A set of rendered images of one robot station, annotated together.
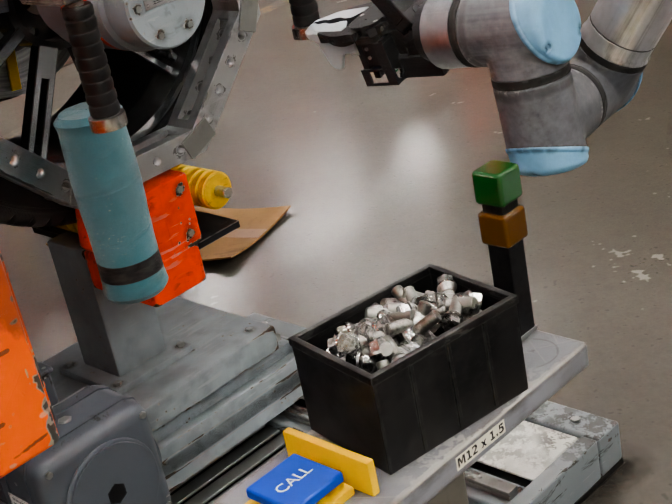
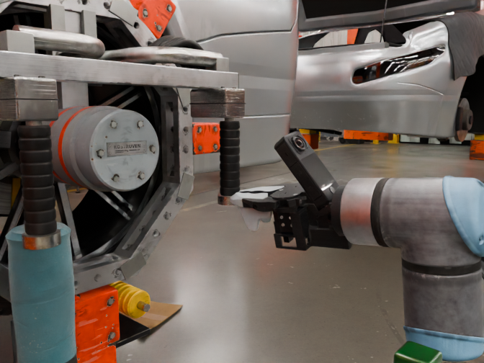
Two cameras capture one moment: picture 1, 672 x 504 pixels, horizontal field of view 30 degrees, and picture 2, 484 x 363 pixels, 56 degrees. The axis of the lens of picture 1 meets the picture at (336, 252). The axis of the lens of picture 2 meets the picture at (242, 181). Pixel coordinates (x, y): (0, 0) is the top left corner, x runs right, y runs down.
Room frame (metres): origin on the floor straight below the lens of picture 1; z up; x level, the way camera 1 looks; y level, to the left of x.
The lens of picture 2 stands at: (0.85, 0.05, 0.91)
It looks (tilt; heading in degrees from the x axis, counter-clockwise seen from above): 9 degrees down; 353
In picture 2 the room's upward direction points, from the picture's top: straight up
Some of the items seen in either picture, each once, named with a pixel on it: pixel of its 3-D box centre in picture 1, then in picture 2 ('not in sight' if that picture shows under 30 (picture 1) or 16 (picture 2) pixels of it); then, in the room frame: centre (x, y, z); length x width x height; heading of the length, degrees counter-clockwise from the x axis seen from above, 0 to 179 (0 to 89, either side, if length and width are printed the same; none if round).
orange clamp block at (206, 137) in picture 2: not in sight; (196, 137); (1.92, 0.03, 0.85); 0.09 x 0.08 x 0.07; 132
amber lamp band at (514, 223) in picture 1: (502, 224); not in sight; (1.27, -0.19, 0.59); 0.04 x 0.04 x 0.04; 42
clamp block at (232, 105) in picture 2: not in sight; (217, 102); (1.67, 0.00, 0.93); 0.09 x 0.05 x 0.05; 42
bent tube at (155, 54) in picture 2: not in sight; (154, 42); (1.68, 0.10, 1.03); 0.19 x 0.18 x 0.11; 42
